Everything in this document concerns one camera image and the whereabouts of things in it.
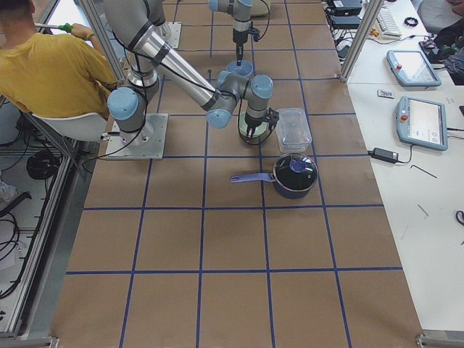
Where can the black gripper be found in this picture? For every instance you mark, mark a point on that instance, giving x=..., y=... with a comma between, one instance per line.
x=252, y=122
x=239, y=39

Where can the green bowl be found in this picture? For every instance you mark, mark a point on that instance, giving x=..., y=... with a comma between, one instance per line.
x=262, y=130

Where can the blue bowl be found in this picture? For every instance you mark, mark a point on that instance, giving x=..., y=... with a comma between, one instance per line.
x=245, y=68

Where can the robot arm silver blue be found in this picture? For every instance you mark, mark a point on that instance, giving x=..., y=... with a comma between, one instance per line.
x=241, y=12
x=136, y=25

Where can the clear plastic food container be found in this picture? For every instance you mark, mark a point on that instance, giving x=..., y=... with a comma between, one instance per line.
x=293, y=131

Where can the dark blue saucepan with lid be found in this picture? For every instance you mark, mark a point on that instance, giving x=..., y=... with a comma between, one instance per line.
x=293, y=175

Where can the black power adapter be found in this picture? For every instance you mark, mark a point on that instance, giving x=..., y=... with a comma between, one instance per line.
x=384, y=155

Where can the white keyboard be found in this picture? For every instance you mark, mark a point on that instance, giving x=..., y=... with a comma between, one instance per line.
x=386, y=24

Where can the white chair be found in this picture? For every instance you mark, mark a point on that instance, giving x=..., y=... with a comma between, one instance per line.
x=87, y=127

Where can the teach pendant near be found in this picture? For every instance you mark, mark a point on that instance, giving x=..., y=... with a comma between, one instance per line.
x=422, y=123

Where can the teach pendant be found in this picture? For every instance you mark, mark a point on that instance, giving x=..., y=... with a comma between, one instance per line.
x=412, y=69
x=422, y=123

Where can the teach pendant far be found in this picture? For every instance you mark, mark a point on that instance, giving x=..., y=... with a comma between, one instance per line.
x=412, y=69

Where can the person in yellow shirt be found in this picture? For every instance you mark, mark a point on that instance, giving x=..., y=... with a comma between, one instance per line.
x=53, y=76

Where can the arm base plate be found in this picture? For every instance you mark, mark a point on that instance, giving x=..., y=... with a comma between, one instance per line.
x=171, y=33
x=149, y=143

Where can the aluminium frame post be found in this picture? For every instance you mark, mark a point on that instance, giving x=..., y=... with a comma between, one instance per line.
x=368, y=18

